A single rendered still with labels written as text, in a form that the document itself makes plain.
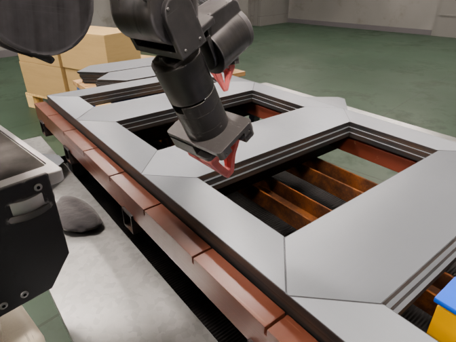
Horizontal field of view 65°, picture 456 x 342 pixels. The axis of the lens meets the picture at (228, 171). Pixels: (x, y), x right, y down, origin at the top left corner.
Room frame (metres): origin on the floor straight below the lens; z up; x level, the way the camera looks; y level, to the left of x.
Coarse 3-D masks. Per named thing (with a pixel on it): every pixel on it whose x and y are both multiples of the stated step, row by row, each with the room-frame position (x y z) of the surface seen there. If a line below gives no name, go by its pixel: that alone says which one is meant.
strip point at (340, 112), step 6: (312, 108) 1.17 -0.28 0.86; (318, 108) 1.17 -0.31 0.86; (324, 108) 1.17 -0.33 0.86; (330, 108) 1.17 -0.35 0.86; (336, 108) 1.17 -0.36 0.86; (342, 108) 1.17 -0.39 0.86; (330, 114) 1.11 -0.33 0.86; (336, 114) 1.11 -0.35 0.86; (342, 114) 1.11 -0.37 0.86; (348, 120) 1.05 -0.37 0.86
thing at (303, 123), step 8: (288, 112) 1.13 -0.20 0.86; (280, 120) 1.05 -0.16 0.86; (288, 120) 1.05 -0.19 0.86; (296, 120) 1.05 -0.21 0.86; (304, 120) 1.05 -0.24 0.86; (312, 120) 1.05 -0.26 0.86; (304, 128) 0.99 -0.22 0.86; (312, 128) 0.99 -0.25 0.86; (320, 128) 0.99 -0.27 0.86; (328, 128) 0.99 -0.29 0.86
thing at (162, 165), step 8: (152, 160) 0.78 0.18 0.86; (160, 160) 0.78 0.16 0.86; (168, 160) 0.78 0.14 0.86; (152, 168) 0.74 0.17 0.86; (160, 168) 0.74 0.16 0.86; (168, 168) 0.74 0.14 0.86; (176, 168) 0.74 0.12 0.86; (184, 168) 0.74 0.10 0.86; (184, 176) 0.70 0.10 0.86; (192, 176) 0.70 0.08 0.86
